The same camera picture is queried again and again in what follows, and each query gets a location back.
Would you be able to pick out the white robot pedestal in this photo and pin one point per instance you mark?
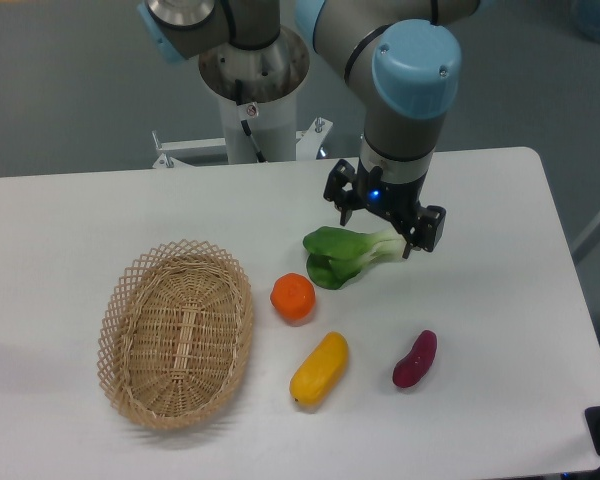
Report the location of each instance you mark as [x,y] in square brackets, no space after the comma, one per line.
[256,93]

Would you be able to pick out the green bok choy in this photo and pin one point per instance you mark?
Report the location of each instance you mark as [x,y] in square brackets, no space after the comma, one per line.
[337,255]

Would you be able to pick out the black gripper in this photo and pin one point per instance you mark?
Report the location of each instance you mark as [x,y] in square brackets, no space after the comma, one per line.
[390,190]

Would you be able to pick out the yellow mango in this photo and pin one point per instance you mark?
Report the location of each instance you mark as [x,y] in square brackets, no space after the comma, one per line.
[320,372]

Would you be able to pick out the purple sweet potato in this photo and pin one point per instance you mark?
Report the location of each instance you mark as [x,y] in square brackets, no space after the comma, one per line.
[412,368]

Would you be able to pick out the woven wicker basket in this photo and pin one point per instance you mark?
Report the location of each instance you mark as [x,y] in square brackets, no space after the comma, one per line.
[175,338]

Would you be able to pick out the orange tangerine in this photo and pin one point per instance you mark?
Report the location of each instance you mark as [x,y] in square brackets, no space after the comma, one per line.
[293,297]

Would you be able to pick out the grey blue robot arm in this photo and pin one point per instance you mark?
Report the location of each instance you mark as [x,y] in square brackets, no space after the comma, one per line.
[398,57]

